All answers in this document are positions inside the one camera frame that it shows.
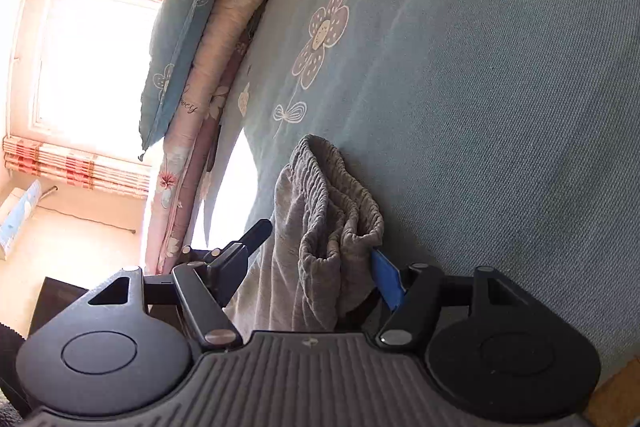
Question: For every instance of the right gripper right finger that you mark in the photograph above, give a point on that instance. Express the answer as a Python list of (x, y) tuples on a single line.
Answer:
[(411, 294)]

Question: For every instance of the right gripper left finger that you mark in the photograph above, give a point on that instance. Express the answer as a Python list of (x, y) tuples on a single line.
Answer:
[(206, 284)]

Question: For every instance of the teal floral bed sheet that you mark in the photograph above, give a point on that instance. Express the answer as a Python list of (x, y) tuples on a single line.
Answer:
[(489, 132)]

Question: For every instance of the grey sweatpants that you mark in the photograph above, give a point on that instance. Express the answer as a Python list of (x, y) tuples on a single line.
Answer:
[(315, 266)]

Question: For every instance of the teal floral pillow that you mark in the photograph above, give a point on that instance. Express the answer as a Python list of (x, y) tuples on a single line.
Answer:
[(176, 34)]

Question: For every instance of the covered wall air conditioner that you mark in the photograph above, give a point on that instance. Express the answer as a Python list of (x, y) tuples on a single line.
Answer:
[(17, 217)]

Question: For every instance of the pink floral folded quilt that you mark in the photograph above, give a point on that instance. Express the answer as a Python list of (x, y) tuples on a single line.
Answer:
[(187, 140)]

